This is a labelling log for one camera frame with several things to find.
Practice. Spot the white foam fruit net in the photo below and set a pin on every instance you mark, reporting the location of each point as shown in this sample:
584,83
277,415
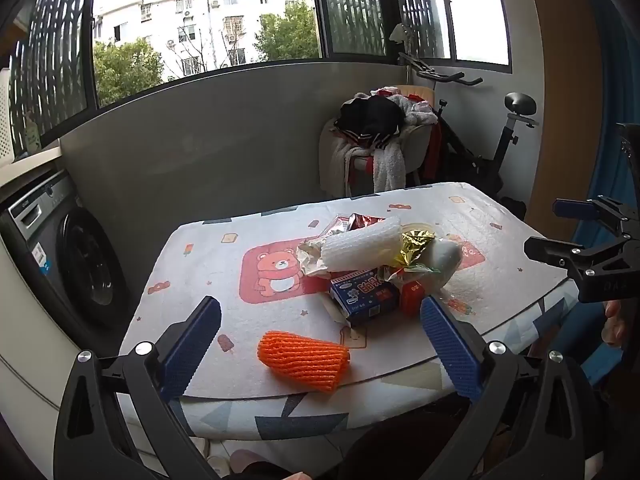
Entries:
360,246

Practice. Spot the black garment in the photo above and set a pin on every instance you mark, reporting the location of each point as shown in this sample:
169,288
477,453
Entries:
370,112

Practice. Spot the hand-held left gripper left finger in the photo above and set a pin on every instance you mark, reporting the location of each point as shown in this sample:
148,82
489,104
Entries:
192,350

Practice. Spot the blue curtain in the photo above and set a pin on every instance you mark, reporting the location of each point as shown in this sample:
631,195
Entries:
617,60

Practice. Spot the white apartment building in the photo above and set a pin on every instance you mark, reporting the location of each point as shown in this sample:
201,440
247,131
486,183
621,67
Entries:
200,15

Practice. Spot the orange foam fruit net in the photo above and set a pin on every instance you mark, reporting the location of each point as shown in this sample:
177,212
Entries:
305,361

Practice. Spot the black framed window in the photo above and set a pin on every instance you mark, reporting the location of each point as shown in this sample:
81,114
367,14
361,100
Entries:
320,10

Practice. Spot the person's right hand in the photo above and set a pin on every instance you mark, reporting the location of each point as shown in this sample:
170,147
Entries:
615,322

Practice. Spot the geometric patterned tablecloth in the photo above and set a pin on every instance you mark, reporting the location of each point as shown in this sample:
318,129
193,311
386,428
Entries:
280,417

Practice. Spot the bear printed table mat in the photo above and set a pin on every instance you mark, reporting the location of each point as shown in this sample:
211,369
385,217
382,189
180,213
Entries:
210,260

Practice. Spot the grey washing machine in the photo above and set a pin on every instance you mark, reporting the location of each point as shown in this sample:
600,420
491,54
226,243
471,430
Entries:
75,260

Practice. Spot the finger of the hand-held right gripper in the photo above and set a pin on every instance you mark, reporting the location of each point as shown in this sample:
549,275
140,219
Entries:
575,208
555,251

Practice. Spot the blue cardboard box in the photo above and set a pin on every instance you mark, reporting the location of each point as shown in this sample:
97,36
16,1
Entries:
365,301

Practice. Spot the white shade floor lamp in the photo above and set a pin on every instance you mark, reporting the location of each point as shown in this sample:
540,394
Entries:
400,34

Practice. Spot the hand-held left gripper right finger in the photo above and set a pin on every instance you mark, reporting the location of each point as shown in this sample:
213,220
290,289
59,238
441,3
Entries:
450,350

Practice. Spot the beige paper wrapper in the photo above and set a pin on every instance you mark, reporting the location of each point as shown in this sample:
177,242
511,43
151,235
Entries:
310,258

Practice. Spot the red foil snack wrapper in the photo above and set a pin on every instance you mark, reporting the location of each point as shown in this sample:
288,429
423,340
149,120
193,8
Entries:
363,221

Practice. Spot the black exercise bike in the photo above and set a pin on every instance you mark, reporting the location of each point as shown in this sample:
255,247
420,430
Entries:
482,165

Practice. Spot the gold foil wrapper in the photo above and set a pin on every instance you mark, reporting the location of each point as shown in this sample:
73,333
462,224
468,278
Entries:
412,245

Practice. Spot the white plastic bag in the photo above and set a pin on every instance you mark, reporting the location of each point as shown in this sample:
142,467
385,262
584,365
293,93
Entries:
446,260

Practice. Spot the red cardboard box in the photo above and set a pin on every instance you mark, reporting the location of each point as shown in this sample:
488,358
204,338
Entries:
411,298

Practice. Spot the white fluffy garment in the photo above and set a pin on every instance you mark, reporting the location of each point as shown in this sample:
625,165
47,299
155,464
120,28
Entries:
389,162

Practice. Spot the wooden door panel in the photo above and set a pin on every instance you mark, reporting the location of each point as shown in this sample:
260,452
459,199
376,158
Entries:
565,110

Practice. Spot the pink slipper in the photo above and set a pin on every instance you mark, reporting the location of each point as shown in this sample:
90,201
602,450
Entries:
240,461

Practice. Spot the white chair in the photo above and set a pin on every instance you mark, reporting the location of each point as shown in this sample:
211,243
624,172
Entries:
332,160

